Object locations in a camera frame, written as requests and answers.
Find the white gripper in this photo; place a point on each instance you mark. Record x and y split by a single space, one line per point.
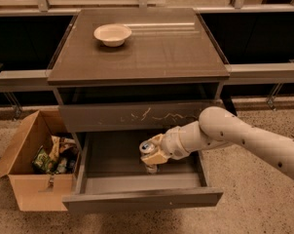
171 144

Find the blue silver redbull can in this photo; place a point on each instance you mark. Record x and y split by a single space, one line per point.
145 148

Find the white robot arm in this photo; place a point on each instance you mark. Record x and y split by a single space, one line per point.
217 128

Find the grey upper drawer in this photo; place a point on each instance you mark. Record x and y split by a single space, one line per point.
132 116

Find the open grey middle drawer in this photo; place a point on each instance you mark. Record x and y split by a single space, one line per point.
112 178

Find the grey drawer cabinet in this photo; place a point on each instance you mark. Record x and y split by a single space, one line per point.
168 57

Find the tan snack bag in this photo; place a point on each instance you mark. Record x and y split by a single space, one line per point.
63 155

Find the green snack bag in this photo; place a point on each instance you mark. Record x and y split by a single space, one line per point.
44 163

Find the brown cardboard box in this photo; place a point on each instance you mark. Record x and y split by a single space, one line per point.
33 192

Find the white paper bowl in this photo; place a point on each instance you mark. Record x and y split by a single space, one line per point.
112 35

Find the metal window rail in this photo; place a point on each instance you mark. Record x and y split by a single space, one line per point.
240 74

